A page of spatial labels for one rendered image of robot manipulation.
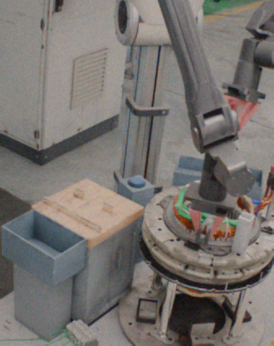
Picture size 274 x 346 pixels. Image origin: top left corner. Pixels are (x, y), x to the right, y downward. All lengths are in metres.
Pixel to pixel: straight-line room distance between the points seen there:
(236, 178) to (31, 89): 2.66
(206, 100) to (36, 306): 0.67
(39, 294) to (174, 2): 0.75
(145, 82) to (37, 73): 1.90
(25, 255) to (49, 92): 2.31
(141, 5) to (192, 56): 0.55
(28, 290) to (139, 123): 0.61
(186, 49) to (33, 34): 2.51
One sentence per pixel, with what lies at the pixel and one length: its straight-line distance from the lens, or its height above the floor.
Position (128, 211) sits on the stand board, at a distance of 1.53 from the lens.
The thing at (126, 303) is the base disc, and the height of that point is 0.80.
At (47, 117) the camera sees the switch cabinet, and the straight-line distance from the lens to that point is 3.72.
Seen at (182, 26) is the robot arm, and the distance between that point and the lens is 1.12.
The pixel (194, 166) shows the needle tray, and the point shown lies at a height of 1.04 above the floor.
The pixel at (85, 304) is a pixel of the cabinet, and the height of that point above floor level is 0.87.
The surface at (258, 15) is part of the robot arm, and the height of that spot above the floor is 1.57.
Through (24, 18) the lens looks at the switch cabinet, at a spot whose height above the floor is 0.89.
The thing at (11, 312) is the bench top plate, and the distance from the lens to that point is 1.64.
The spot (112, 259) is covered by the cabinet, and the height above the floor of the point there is 0.95.
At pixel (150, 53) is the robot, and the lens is 1.75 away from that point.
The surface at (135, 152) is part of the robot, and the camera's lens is 1.86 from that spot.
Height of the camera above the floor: 1.89
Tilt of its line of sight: 28 degrees down
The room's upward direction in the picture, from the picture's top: 7 degrees clockwise
